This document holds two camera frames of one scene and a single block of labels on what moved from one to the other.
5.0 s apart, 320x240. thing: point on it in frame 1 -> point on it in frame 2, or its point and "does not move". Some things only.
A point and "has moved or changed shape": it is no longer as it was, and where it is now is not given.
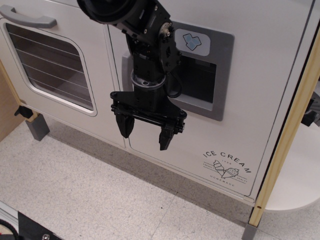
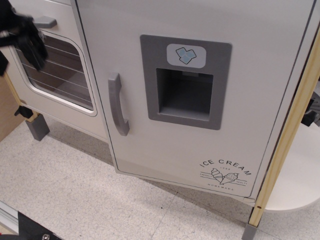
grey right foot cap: [249, 232] does not move
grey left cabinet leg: [38, 127] does not move
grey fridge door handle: [127, 64] has moved or changed shape
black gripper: [149, 103] -> [23, 32]
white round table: [299, 183] does not move
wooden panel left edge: [11, 112] does not move
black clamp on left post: [25, 112] does not move
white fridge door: [237, 59] has moved or changed shape
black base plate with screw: [29, 229] does not move
